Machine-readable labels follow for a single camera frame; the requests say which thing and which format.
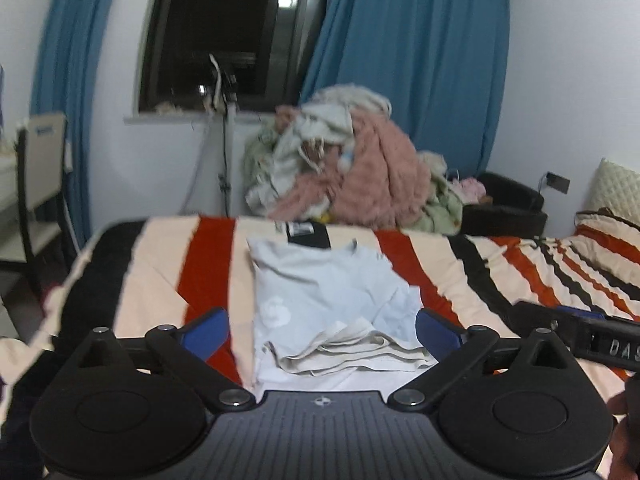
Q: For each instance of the beige windowsill rag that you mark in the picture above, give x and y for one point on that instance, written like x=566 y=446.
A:
x=165 y=107

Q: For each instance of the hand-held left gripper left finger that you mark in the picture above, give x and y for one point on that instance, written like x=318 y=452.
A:
x=200 y=335

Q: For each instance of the person's right hand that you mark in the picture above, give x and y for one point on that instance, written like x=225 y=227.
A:
x=627 y=435

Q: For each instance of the pile of clothes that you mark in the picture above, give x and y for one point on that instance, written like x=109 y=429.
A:
x=260 y=160

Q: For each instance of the dark window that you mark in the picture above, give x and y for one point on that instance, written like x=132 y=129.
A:
x=220 y=25

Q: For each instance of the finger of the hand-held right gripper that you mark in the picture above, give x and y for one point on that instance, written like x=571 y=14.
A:
x=580 y=312

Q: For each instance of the white t-shirt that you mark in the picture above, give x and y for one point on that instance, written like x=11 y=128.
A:
x=320 y=290

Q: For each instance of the pink fluffy blanket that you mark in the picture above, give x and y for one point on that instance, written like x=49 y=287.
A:
x=380 y=170

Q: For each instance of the white and black chair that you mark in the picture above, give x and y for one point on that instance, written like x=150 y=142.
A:
x=45 y=160

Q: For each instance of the garment steamer stand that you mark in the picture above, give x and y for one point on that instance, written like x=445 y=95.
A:
x=226 y=160

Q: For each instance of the black folded garment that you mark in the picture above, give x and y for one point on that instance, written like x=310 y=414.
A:
x=317 y=237

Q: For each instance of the cream quilted pillow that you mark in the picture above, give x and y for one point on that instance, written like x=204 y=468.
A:
x=617 y=190

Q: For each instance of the pink clothing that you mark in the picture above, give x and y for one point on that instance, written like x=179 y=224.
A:
x=470 y=190

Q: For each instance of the beige garment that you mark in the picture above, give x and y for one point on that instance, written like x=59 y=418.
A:
x=350 y=97

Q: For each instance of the black armchair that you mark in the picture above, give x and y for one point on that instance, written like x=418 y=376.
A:
x=505 y=215

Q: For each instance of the white vanity desk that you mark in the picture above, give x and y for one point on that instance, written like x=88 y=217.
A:
x=10 y=185

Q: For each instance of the blue curtain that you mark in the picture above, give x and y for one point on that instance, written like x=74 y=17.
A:
x=415 y=50
x=70 y=85

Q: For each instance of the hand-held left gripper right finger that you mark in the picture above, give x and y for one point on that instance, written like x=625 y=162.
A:
x=442 y=335

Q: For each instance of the striped fleece blanket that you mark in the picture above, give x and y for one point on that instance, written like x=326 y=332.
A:
x=150 y=270

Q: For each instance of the white hooded garment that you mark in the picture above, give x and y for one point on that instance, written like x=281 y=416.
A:
x=325 y=120

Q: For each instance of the black wall socket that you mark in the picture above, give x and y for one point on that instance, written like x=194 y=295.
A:
x=557 y=182

